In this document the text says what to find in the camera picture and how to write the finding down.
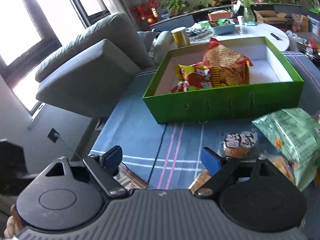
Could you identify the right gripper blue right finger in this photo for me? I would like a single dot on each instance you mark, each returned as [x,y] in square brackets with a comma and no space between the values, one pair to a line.
[211,160]

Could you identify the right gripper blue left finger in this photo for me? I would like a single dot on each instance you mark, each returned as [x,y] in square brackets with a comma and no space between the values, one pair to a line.
[110,160]

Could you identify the brown white snack packet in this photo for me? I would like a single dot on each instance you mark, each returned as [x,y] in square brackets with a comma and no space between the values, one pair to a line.
[128,179]

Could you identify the yellow red snack bag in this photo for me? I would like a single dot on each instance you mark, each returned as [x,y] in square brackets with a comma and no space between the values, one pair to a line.
[191,78]

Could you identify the red rice cracker bag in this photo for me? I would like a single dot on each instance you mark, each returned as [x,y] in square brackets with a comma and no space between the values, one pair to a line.
[226,66]

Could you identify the person's hand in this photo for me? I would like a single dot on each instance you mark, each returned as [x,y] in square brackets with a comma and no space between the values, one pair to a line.
[14,224]

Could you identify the small pudding cup pack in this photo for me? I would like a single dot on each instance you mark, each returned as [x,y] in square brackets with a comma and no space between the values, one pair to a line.
[240,145]

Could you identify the blue striped tablecloth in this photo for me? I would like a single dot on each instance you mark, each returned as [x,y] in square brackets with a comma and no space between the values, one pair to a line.
[166,156]

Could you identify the grey sofa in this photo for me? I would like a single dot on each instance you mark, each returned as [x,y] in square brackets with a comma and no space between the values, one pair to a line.
[88,75]

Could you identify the green snack bag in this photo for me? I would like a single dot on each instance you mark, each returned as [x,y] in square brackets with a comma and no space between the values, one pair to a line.
[295,135]

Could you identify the green cardboard box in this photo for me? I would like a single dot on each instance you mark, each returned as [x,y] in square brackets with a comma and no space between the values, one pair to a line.
[274,84]

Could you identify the yellow canister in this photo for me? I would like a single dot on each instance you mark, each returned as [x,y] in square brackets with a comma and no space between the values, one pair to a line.
[181,37]

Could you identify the blue tray with items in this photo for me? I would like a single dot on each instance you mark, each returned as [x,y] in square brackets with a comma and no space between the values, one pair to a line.
[222,26]

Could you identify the white round coffee table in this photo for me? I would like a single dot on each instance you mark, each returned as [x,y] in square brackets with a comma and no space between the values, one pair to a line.
[275,35]

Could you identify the orange box on table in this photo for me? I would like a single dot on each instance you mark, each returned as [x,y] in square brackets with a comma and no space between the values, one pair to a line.
[216,15]

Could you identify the open cardboard box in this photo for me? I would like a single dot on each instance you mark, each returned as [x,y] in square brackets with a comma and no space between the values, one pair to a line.
[270,17]

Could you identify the glass vase with plant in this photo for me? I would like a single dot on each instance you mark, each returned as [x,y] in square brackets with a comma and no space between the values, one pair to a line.
[248,13]

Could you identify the clear storage bin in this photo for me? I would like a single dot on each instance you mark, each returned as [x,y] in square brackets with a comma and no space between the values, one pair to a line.
[314,25]

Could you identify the wall power outlet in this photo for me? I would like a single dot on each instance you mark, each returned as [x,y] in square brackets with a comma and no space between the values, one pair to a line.
[53,135]

